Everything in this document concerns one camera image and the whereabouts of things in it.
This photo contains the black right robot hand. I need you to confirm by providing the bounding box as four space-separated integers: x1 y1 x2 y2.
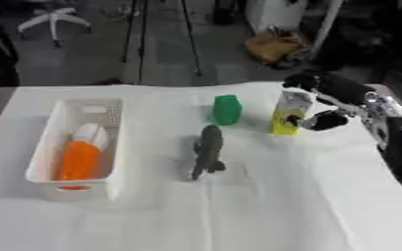
281 69 379 132

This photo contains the white and yellow carton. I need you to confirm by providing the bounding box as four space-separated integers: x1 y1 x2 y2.
268 87 318 135

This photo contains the white cabinet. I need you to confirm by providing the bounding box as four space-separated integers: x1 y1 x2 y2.
243 0 311 34

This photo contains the green plastic bottle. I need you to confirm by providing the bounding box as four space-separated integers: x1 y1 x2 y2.
211 94 244 126

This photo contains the grey toy shark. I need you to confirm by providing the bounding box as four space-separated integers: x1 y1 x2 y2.
188 124 228 181

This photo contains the black tripod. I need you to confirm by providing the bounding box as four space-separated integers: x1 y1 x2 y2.
120 0 205 85

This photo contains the orange and white bottle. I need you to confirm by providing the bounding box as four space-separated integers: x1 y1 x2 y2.
55 123 112 181

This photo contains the white plastic basket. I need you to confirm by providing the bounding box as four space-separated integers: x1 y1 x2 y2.
24 97 126 202

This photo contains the white office chair base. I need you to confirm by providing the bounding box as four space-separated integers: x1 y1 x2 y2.
16 7 95 49

